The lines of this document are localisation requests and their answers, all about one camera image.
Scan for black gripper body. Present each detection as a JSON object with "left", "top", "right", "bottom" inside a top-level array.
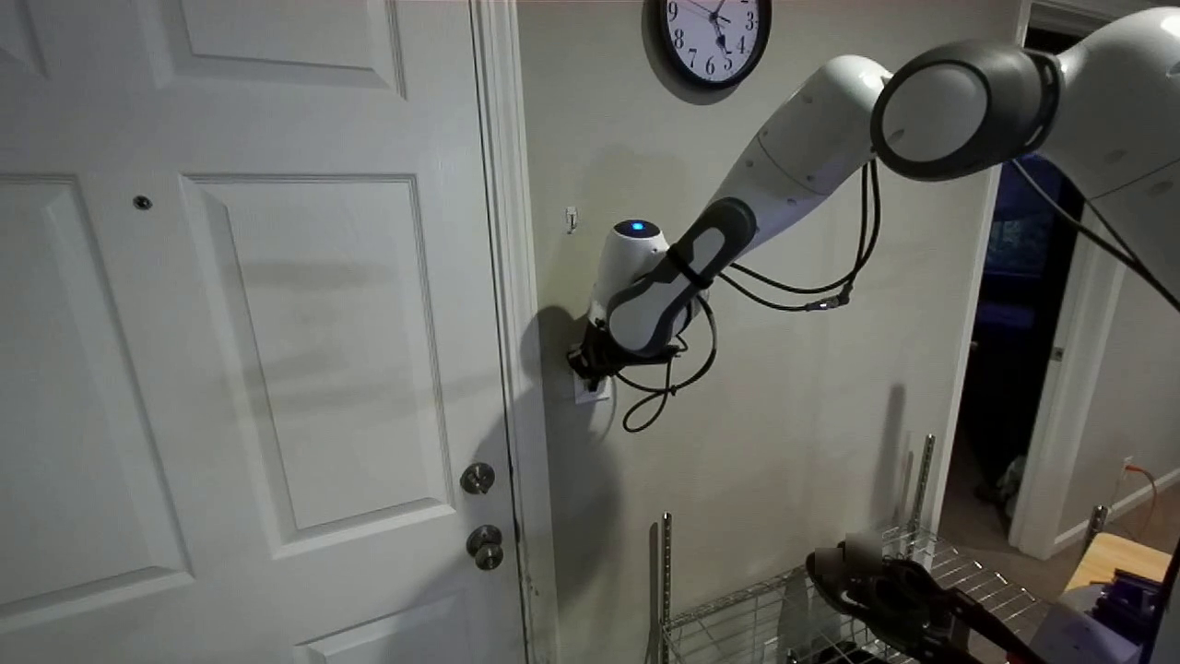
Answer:
[{"left": 580, "top": 313, "right": 683, "bottom": 380}]

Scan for white wall light switch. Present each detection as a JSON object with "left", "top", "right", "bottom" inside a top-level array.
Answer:
[{"left": 568, "top": 364, "right": 619, "bottom": 435}]

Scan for silver deadbolt lock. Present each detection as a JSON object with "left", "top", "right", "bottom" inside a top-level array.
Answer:
[{"left": 458, "top": 457, "right": 501, "bottom": 503}]

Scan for silver round door knob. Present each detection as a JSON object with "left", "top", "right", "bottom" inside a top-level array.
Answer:
[{"left": 463, "top": 519, "right": 509, "bottom": 575}]

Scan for white panel door with knob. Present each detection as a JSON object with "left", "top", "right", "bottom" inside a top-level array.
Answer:
[{"left": 0, "top": 0, "right": 561, "bottom": 664}]

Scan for black sneaker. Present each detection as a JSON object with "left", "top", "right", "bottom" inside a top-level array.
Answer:
[{"left": 800, "top": 540, "right": 977, "bottom": 644}]

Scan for blue plastic object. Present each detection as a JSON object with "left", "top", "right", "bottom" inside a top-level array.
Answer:
[{"left": 1033, "top": 573, "right": 1171, "bottom": 664}]

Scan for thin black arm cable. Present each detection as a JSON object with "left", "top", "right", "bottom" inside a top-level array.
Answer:
[{"left": 614, "top": 156, "right": 893, "bottom": 435}]

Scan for chrome wire shoe rack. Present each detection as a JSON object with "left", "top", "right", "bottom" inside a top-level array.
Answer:
[{"left": 645, "top": 428, "right": 1077, "bottom": 664}]

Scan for black rimmed wall clock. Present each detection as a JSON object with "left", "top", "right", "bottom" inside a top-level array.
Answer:
[{"left": 642, "top": 0, "right": 780, "bottom": 92}]

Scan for white doorway frame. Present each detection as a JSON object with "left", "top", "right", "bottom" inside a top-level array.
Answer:
[{"left": 1008, "top": 0, "right": 1133, "bottom": 563}]

